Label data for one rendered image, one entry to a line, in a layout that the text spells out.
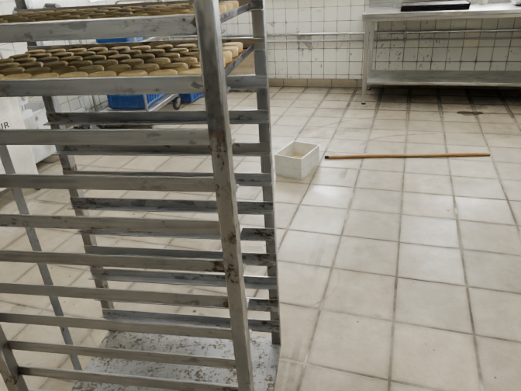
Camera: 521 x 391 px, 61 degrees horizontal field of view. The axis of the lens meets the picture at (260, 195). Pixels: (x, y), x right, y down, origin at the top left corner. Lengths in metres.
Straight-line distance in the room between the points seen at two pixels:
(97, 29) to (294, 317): 1.44
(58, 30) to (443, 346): 1.62
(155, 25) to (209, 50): 0.10
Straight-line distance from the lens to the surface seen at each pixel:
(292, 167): 3.05
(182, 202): 1.34
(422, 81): 4.80
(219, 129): 0.72
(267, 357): 1.57
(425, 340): 1.89
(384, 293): 2.07
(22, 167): 3.39
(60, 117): 1.39
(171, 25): 0.74
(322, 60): 5.52
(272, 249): 1.36
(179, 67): 0.85
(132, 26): 0.76
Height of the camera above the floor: 1.30
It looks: 27 degrees down
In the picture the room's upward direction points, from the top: 4 degrees counter-clockwise
